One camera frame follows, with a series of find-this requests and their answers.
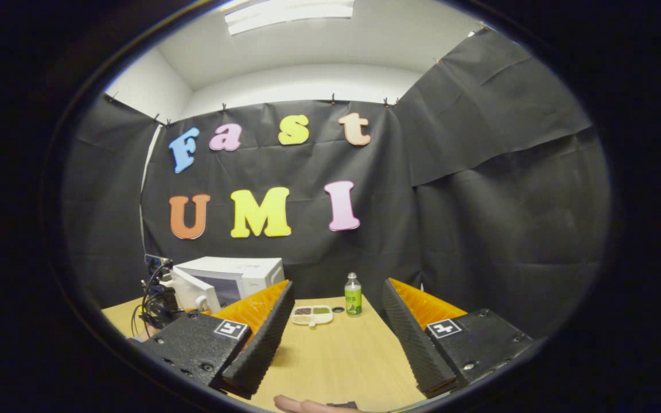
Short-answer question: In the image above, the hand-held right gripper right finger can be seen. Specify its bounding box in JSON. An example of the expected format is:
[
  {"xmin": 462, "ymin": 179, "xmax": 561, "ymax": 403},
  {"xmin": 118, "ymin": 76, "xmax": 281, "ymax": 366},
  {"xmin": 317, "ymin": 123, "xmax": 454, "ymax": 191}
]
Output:
[{"xmin": 381, "ymin": 278, "xmax": 538, "ymax": 399}]

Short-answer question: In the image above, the long ceiling light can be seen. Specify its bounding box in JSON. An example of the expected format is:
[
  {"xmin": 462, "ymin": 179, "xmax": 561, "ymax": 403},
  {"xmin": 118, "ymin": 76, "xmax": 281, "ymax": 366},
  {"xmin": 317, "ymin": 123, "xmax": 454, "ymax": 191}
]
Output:
[{"xmin": 224, "ymin": 0, "xmax": 355, "ymax": 36}]

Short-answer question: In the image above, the black backdrop cloth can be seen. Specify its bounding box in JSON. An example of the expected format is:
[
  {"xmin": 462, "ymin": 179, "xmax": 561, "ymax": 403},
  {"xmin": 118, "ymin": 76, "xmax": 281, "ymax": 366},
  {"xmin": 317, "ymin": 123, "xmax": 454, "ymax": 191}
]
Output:
[{"xmin": 62, "ymin": 28, "xmax": 612, "ymax": 339}]

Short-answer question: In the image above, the black cable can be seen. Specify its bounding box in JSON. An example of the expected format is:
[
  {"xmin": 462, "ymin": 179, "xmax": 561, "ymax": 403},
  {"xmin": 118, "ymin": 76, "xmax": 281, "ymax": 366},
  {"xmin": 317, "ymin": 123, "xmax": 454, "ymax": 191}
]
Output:
[{"xmin": 131, "ymin": 261, "xmax": 165, "ymax": 339}]

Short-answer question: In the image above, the green drink bottle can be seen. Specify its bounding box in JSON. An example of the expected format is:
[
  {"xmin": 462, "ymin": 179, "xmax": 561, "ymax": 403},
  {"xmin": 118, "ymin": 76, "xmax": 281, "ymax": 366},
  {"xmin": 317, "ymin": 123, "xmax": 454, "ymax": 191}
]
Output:
[{"xmin": 344, "ymin": 272, "xmax": 363, "ymax": 316}]

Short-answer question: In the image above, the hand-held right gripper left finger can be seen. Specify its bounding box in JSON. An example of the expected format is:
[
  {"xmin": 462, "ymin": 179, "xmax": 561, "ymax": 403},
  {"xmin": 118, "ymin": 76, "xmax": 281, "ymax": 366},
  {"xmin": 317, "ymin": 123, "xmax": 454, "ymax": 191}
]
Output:
[{"xmin": 130, "ymin": 280, "xmax": 295, "ymax": 400}]

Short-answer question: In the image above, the white microwave oven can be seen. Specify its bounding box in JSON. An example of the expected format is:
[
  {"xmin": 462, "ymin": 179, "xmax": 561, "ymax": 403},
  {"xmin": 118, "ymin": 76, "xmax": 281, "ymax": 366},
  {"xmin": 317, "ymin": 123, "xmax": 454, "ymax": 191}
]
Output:
[{"xmin": 164, "ymin": 256, "xmax": 286, "ymax": 315}]

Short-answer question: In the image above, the white divided condiment dish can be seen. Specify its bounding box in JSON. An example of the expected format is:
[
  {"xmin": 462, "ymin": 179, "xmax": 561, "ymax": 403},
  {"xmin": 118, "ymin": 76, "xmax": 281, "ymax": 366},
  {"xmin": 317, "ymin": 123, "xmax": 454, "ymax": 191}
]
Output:
[{"xmin": 291, "ymin": 305, "xmax": 334, "ymax": 327}]

